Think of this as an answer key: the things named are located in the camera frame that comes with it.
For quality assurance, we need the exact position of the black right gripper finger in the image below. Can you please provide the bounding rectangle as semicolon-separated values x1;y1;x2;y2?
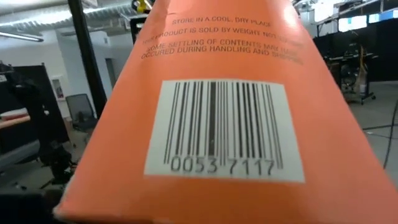
0;188;68;224

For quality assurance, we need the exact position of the pink plate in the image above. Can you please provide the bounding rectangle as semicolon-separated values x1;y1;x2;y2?
0;108;29;121

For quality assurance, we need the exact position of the pumpkin cereal box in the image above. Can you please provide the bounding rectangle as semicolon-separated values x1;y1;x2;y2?
52;0;398;224

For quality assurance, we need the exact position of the black office chair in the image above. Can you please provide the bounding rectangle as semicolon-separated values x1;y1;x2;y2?
64;93;98;133

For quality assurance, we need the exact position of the ceiling light tube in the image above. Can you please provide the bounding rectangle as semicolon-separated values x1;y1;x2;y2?
0;30;44;43

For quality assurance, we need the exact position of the yellow overhead object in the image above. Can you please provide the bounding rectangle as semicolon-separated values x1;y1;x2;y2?
132;0;153;14

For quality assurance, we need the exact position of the computer monitor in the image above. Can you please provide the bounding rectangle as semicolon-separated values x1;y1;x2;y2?
338;14;368;33

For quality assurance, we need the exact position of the black vertical post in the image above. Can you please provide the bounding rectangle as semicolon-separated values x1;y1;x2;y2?
67;0;108;121

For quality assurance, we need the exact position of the black floor cable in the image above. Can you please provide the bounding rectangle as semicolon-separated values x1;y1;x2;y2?
362;99;398;170

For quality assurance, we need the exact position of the black workstation frame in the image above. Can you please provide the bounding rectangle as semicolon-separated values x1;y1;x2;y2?
312;0;398;105

